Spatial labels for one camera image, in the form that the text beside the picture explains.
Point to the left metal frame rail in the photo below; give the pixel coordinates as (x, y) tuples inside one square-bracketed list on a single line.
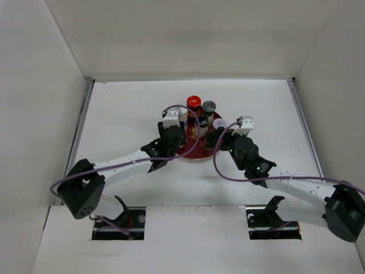
[(80, 123)]

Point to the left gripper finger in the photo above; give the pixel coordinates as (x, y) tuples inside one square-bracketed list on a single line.
[(183, 131), (161, 129)]

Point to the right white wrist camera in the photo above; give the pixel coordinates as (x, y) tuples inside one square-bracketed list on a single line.
[(245, 125)]

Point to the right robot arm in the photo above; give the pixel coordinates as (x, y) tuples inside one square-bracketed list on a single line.
[(335, 204)]

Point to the right metal frame rail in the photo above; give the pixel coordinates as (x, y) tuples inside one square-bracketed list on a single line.
[(304, 125)]

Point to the clear lid white shaker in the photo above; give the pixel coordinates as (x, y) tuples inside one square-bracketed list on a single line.
[(209, 108)]

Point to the silver lid blue label bottle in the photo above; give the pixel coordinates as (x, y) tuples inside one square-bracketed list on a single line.
[(183, 114)]

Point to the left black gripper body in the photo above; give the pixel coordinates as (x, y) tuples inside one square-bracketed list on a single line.
[(171, 154)]

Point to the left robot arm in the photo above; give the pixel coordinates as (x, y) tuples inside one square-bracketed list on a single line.
[(83, 193)]

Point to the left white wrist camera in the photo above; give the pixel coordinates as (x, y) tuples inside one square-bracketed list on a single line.
[(171, 118)]

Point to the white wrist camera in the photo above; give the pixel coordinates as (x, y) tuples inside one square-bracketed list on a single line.
[(171, 118), (245, 125)]

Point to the white lid spice jar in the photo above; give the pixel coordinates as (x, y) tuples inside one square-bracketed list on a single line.
[(219, 122)]

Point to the black lid pepper shaker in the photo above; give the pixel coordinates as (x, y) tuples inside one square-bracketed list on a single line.
[(209, 143)]

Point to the metal frame rail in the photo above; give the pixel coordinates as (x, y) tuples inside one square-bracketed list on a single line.
[(304, 125), (80, 123)]

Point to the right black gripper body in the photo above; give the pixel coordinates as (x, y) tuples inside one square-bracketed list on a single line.
[(228, 144)]

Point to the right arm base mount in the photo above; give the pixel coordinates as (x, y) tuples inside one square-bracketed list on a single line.
[(265, 224)]

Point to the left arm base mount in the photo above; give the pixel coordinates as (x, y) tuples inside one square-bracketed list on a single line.
[(129, 224)]

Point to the black knob white grinder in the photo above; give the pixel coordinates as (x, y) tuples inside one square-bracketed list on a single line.
[(202, 126)]

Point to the red lid chili sauce jar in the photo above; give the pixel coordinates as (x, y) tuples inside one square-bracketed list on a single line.
[(194, 103)]

